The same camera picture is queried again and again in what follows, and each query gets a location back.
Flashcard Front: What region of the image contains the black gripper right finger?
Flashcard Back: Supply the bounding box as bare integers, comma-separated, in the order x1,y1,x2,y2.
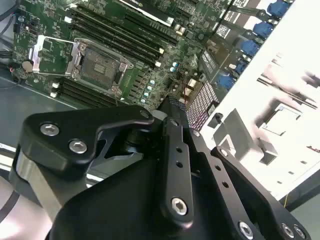
174,98,314,240

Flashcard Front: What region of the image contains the silver socket cover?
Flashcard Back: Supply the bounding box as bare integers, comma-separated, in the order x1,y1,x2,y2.
28,34,82,77

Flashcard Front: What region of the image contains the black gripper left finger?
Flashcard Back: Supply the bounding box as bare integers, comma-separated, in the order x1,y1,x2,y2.
14,97,196,229

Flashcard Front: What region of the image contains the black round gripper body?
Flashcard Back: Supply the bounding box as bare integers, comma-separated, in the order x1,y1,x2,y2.
48,149,236,240

